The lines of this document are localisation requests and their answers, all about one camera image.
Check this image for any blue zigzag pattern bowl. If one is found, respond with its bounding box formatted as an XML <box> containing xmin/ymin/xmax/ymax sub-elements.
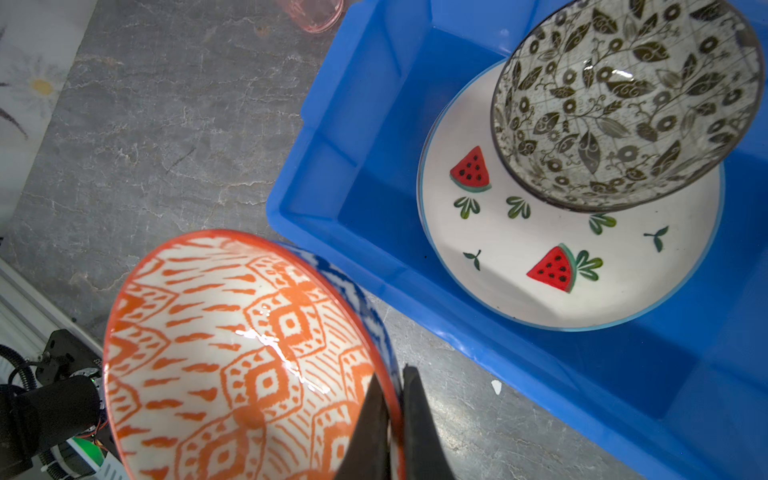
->
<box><xmin>279</xmin><ymin>242</ymin><xmax>402</xmax><ymax>400</ymax></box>

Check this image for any pink glass cup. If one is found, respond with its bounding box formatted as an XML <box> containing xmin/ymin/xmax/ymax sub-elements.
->
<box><xmin>276</xmin><ymin>0</ymin><xmax>346</xmax><ymax>34</ymax></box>

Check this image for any blue plastic bin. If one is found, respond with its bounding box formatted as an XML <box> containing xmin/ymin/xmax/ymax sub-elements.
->
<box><xmin>267</xmin><ymin>1</ymin><xmax>767</xmax><ymax>479</ymax></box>

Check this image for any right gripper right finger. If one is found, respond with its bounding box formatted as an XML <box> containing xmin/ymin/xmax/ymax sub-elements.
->
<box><xmin>403</xmin><ymin>366</ymin><xmax>455</xmax><ymax>480</ymax></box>

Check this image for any aluminium rail frame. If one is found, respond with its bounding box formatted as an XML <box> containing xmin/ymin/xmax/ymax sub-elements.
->
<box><xmin>1</xmin><ymin>261</ymin><xmax>129</xmax><ymax>479</ymax></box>

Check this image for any watermelon pattern plate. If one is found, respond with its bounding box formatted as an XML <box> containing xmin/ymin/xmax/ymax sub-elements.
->
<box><xmin>417</xmin><ymin>65</ymin><xmax>725</xmax><ymax>331</ymax></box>

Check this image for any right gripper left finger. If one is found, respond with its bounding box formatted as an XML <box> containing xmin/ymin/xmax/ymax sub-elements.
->
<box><xmin>335</xmin><ymin>376</ymin><xmax>391</xmax><ymax>480</ymax></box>

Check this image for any red rimmed bowl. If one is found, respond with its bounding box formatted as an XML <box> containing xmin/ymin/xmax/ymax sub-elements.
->
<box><xmin>103</xmin><ymin>230</ymin><xmax>405</xmax><ymax>479</ymax></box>

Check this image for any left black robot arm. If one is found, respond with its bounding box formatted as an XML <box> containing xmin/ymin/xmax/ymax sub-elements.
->
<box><xmin>1</xmin><ymin>329</ymin><xmax>104</xmax><ymax>479</ymax></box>

